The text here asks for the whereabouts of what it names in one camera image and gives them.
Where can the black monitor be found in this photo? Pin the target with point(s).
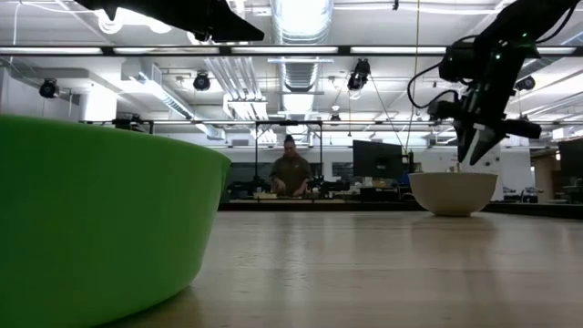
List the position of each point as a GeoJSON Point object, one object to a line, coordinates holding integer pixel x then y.
{"type": "Point", "coordinates": [378, 159]}
{"type": "Point", "coordinates": [571, 159]}

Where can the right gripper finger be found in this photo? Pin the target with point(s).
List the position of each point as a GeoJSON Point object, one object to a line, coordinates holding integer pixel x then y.
{"type": "Point", "coordinates": [486, 141]}
{"type": "Point", "coordinates": [465, 141]}

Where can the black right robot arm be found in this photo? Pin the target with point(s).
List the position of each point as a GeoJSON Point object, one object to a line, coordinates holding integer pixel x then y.
{"type": "Point", "coordinates": [528, 23]}

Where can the black ceiling spotlight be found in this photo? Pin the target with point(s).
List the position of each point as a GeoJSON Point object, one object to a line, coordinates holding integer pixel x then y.
{"type": "Point", "coordinates": [201, 82]}
{"type": "Point", "coordinates": [48, 88]}
{"type": "Point", "coordinates": [360, 75]}
{"type": "Point", "coordinates": [527, 84]}

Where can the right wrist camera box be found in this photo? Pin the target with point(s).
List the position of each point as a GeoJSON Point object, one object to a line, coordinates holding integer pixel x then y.
{"type": "Point", "coordinates": [457, 64]}

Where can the person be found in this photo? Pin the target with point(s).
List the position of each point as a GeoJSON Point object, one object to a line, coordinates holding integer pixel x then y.
{"type": "Point", "coordinates": [291, 171]}

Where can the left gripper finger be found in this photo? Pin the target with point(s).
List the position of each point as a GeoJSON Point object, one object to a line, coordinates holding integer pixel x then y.
{"type": "Point", "coordinates": [223, 27]}

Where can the green plastic bowl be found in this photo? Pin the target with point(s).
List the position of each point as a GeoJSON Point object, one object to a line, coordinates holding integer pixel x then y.
{"type": "Point", "coordinates": [91, 218]}

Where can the white ribbed bowl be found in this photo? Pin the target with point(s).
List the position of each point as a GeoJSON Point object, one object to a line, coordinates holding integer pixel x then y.
{"type": "Point", "coordinates": [452, 193]}

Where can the brown wooden cabinet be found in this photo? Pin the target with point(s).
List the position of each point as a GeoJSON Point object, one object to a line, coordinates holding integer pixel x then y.
{"type": "Point", "coordinates": [544, 180]}

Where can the silver ventilation duct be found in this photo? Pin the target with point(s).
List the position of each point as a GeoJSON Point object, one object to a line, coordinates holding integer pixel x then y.
{"type": "Point", "coordinates": [303, 20]}

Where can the black aluminium table frame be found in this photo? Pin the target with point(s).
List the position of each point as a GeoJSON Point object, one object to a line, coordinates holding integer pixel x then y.
{"type": "Point", "coordinates": [378, 206]}

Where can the black overhead crossbar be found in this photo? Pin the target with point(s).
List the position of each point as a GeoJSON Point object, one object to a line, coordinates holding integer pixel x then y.
{"type": "Point", "coordinates": [344, 50]}

